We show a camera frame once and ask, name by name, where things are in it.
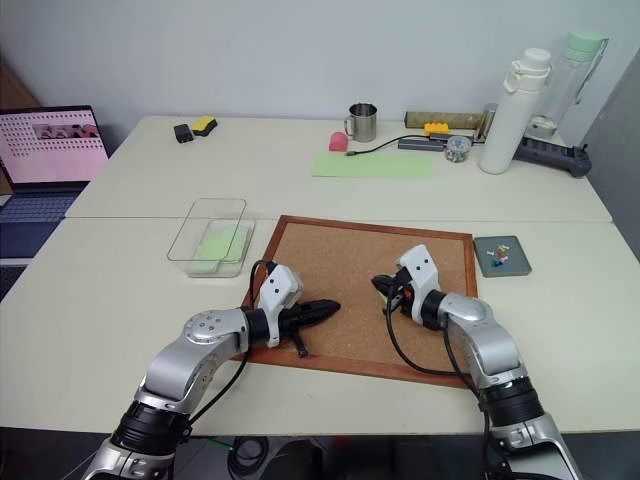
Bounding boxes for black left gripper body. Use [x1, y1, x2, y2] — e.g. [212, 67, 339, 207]
[277, 299, 315, 360]

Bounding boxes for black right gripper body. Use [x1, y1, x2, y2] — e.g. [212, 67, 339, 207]
[386, 267, 415, 317]

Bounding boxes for grey square tray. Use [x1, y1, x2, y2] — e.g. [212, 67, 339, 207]
[472, 234, 534, 279]

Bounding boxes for clear plastic box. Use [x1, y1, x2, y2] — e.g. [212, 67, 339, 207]
[165, 197, 257, 279]

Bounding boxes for clear jar of pushpins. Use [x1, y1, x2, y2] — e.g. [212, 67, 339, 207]
[445, 134, 473, 164]

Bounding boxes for long cardboard box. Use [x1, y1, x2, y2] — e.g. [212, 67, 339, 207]
[403, 110, 489, 131]

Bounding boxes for wood-framed cork board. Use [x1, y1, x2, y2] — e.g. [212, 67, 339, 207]
[242, 214, 481, 390]

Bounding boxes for green sticky notes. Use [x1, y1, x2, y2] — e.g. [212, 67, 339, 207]
[191, 224, 252, 274]

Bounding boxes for long green paper sheet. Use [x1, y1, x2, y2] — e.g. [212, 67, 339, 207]
[310, 151, 437, 180]

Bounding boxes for grey USB hub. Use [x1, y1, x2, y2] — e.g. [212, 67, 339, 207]
[397, 138, 447, 152]

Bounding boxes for metal mug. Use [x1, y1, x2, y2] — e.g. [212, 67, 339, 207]
[342, 102, 379, 143]

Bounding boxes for white water bottle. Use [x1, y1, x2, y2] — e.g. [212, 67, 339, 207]
[478, 47, 555, 175]

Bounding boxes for dark grey power strip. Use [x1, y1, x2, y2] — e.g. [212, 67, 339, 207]
[513, 134, 593, 179]

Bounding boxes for yellow and black eraser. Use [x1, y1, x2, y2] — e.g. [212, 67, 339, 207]
[191, 115, 220, 139]

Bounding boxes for grey partition panel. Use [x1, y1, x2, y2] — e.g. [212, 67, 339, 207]
[581, 48, 640, 227]

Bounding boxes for clear bottle with green lid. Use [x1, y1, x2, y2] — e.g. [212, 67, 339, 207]
[528, 30, 611, 142]

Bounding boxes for open laptop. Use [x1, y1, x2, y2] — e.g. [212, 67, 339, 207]
[0, 104, 111, 261]

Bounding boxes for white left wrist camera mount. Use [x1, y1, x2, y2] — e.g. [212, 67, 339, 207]
[257, 264, 305, 349]

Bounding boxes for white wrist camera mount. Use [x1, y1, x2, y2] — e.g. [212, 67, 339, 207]
[257, 264, 305, 349]
[393, 244, 442, 322]

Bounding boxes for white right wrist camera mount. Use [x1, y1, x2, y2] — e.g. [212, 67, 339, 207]
[393, 244, 442, 322]

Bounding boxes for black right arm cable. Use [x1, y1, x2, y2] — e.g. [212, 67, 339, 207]
[382, 292, 489, 411]

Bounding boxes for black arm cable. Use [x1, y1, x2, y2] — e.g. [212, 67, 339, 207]
[382, 292, 489, 411]
[185, 259, 279, 437]

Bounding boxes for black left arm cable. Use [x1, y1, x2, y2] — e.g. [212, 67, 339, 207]
[185, 259, 279, 437]

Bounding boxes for black USB cable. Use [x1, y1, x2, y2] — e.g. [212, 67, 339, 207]
[344, 134, 432, 159]

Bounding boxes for black coiled cable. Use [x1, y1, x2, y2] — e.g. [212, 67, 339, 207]
[226, 435, 282, 477]

